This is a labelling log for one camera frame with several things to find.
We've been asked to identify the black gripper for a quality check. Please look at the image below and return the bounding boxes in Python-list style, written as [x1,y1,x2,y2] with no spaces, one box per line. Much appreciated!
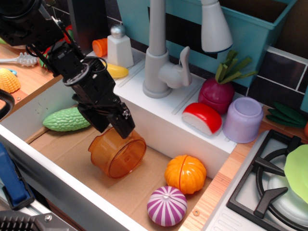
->
[64,56,135,139]

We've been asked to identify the orange transparent plastic pot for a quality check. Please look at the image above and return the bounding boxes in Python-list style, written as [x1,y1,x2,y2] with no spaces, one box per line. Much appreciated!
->
[88,128,147,179]

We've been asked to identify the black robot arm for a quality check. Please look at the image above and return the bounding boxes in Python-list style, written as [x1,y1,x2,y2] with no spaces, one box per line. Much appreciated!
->
[0,0,135,139]

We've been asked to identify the white toy sink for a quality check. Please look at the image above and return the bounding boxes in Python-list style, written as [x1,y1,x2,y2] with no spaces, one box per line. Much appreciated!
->
[0,51,236,231]

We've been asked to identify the cardboard sheet in sink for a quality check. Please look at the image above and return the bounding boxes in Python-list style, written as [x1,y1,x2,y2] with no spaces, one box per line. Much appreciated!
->
[25,103,213,231]

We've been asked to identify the green toy bitter gourd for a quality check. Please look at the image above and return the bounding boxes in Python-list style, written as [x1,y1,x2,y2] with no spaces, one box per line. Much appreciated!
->
[42,107,90,132]

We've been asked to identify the yellow toy banana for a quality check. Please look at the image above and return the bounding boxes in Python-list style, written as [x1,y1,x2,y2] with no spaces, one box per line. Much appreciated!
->
[107,64,129,78]

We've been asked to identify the grey toy faucet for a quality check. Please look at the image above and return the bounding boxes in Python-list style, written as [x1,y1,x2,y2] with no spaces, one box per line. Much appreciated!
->
[142,0,233,99]

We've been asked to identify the white salt shaker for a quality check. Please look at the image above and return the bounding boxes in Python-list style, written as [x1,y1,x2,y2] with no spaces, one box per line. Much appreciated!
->
[107,24,134,68]

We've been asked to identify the orange toy carrot piece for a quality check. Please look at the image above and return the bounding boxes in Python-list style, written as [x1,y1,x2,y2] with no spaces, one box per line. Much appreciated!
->
[92,38,108,57]

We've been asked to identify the red white toy cheese wedge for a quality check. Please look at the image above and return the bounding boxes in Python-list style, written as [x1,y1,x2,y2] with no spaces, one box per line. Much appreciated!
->
[182,103,222,136]

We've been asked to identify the orange toy pumpkin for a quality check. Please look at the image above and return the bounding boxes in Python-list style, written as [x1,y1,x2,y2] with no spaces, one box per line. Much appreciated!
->
[164,155,207,194]

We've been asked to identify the purple white toy onion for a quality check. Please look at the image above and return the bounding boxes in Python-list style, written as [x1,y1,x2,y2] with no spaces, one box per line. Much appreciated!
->
[147,186,188,227]

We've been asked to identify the white pasta spoon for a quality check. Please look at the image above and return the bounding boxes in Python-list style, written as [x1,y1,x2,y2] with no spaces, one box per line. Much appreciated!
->
[0,52,38,67]

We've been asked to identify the yellow toy corn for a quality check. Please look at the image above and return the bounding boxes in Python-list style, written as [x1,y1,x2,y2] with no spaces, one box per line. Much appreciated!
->
[0,68,21,93]

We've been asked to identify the dark red toy radish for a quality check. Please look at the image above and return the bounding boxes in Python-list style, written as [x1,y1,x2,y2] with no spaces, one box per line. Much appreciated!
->
[198,50,257,115]

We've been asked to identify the blue clamp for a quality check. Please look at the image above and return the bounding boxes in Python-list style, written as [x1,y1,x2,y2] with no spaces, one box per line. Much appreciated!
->
[0,143,35,211]

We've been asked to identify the lilac plastic cup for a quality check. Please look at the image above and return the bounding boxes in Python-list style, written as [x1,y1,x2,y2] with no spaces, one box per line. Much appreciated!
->
[222,97,264,143]

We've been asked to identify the black stove grate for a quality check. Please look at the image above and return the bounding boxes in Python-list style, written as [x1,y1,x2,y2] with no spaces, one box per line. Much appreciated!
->
[226,130,308,231]

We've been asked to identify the dark green felt leaves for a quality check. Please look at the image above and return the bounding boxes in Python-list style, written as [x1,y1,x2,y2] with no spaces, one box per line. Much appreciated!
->
[266,102,308,128]

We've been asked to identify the teal plastic bin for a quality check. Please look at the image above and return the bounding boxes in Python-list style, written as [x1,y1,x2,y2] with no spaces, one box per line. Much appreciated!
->
[117,0,295,92]

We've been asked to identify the light green plastic lid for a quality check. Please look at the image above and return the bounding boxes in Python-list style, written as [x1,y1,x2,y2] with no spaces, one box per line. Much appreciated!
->
[284,144,308,203]

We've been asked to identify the black cable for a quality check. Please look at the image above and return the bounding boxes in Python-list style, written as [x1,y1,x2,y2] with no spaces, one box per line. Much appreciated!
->
[0,88,15,120]

